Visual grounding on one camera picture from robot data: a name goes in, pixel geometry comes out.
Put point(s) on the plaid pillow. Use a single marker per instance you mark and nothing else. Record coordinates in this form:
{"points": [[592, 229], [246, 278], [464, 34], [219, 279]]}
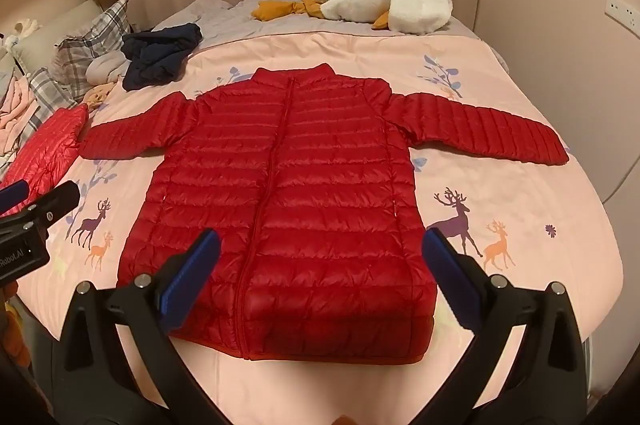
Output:
{"points": [[90, 40]]}

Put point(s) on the pink crumpled clothes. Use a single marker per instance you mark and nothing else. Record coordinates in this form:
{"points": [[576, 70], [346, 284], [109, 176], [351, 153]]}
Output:
{"points": [[12, 105]]}

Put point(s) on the white wall socket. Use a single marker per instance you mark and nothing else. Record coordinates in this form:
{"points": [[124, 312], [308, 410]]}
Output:
{"points": [[621, 9]]}

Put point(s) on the navy blue clothes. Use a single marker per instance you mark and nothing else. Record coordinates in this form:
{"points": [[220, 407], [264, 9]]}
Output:
{"points": [[157, 55]]}

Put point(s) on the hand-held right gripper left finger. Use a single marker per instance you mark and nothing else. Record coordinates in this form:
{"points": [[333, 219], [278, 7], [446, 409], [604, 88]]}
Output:
{"points": [[187, 277]]}

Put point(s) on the beige bed headboard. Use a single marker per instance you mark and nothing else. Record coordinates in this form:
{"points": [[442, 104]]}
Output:
{"points": [[50, 25]]}

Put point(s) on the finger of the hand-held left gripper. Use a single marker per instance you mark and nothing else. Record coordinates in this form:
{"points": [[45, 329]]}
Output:
{"points": [[52, 202], [12, 195]]}

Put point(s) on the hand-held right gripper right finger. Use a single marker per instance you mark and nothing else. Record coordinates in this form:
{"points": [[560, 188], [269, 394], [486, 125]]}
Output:
{"points": [[450, 277]]}

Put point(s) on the grey bed sheet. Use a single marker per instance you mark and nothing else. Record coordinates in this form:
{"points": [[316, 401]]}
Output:
{"points": [[240, 17]]}

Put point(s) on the white goose plush toy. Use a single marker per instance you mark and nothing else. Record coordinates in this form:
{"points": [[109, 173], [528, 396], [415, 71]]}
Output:
{"points": [[380, 0]]}

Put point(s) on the small orange plush doll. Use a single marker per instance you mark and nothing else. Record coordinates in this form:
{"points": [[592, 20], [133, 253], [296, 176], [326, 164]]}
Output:
{"points": [[97, 95]]}

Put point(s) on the pink deer printed blanket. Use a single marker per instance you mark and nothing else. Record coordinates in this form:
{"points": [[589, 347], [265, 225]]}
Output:
{"points": [[500, 215]]}

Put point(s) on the red down jacket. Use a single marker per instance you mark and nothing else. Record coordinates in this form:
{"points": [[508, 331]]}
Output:
{"points": [[42, 150], [300, 215]]}

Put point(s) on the grey rolled cloth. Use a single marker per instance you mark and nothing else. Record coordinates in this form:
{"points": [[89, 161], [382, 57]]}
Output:
{"points": [[105, 67]]}

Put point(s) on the folded red down jacket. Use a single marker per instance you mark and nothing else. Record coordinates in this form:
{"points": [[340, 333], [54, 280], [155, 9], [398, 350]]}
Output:
{"points": [[42, 150]]}

